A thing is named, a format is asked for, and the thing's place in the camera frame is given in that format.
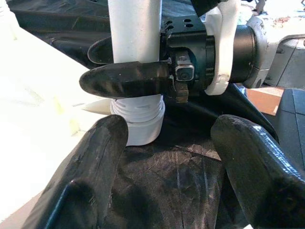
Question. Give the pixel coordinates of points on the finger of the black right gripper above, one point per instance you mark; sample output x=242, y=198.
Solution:
x=100, y=52
x=124, y=80

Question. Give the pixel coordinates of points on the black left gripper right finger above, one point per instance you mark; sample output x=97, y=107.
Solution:
x=262, y=171

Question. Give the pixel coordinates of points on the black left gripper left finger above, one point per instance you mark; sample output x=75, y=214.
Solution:
x=95, y=179

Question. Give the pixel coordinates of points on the white plastic table top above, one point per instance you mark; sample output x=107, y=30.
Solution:
x=35, y=83

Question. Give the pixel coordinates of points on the brown cardboard box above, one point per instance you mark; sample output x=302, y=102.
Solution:
x=262, y=100

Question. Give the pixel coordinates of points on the black shiny table cloth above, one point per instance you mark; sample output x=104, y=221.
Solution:
x=171, y=133

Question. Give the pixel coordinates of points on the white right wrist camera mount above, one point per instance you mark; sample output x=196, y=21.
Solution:
x=222, y=47

